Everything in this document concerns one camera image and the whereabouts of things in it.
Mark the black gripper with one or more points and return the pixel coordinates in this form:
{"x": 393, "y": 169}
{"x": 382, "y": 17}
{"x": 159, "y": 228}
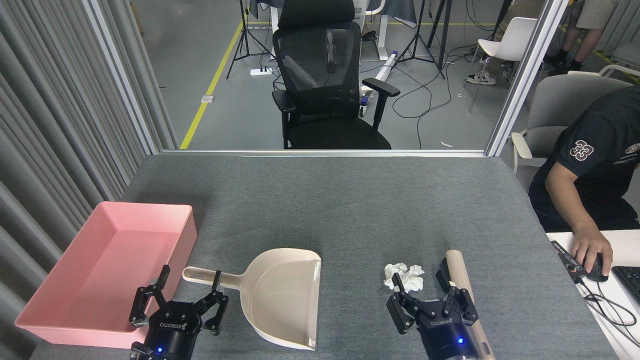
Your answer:
{"x": 172, "y": 330}
{"x": 445, "y": 335}

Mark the beige hand brush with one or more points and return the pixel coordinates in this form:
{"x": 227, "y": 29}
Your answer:
{"x": 459, "y": 270}

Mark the beige plastic dustpan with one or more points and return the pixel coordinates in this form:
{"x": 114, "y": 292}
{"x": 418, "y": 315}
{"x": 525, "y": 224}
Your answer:
{"x": 285, "y": 295}

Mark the black computer mouse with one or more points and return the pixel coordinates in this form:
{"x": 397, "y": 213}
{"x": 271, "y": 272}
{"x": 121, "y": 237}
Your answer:
{"x": 598, "y": 274}

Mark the person's right forearm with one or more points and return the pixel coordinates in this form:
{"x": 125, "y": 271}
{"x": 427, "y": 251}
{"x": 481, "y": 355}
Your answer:
{"x": 570, "y": 205}

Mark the pink plastic bin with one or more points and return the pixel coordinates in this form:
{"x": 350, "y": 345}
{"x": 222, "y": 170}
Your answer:
{"x": 105, "y": 270}

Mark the person's right hand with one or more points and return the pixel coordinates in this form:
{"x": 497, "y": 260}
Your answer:
{"x": 592, "y": 245}

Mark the black control box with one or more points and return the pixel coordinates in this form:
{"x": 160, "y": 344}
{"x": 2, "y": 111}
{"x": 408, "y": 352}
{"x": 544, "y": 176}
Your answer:
{"x": 567, "y": 259}

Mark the black keyboard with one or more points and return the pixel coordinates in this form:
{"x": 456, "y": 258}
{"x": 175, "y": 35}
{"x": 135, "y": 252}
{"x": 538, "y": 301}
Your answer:
{"x": 629, "y": 280}

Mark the metal floor socket plate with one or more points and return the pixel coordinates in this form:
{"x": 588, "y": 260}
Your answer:
{"x": 207, "y": 99}

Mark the white desk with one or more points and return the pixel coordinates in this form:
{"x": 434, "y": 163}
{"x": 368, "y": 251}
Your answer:
{"x": 625, "y": 245}

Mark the grey pleated curtain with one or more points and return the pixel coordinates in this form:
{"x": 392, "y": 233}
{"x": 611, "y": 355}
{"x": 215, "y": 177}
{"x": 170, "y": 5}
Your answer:
{"x": 622, "y": 25}
{"x": 50, "y": 125}

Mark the seated person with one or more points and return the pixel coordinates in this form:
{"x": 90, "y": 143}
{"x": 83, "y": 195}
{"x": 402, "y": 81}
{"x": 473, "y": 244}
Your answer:
{"x": 605, "y": 165}

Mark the grey upholstered armchair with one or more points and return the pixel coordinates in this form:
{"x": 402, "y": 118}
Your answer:
{"x": 560, "y": 105}

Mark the white power strip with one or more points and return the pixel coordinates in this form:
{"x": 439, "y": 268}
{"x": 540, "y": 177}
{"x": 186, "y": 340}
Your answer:
{"x": 260, "y": 71}

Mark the white tube with blue ends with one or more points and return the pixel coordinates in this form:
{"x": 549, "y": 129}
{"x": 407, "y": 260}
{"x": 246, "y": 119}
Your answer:
{"x": 385, "y": 67}

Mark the black mesh office chair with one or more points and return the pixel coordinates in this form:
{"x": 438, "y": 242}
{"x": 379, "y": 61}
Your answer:
{"x": 320, "y": 75}

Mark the black tripod stand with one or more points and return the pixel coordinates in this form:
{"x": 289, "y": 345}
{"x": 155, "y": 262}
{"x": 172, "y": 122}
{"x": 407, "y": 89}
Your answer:
{"x": 417, "y": 40}
{"x": 245, "y": 35}

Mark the white plastic chair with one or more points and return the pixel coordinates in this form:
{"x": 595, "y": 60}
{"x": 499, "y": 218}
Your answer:
{"x": 515, "y": 42}

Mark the white chair armrest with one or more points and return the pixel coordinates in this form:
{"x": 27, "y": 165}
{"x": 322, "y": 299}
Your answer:
{"x": 617, "y": 70}

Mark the person on white chair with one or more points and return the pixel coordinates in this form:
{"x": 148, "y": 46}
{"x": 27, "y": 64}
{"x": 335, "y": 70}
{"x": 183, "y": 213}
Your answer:
{"x": 515, "y": 10}

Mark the standing person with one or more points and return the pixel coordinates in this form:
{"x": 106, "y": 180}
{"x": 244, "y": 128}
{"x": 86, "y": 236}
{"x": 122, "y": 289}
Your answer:
{"x": 590, "y": 20}

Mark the silver frame rail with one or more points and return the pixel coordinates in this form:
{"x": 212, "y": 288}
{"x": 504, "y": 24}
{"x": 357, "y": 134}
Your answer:
{"x": 325, "y": 153}

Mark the silver frame post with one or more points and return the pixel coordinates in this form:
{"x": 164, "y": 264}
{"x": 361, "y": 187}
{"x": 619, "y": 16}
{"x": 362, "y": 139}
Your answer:
{"x": 122, "y": 80}
{"x": 525, "y": 80}

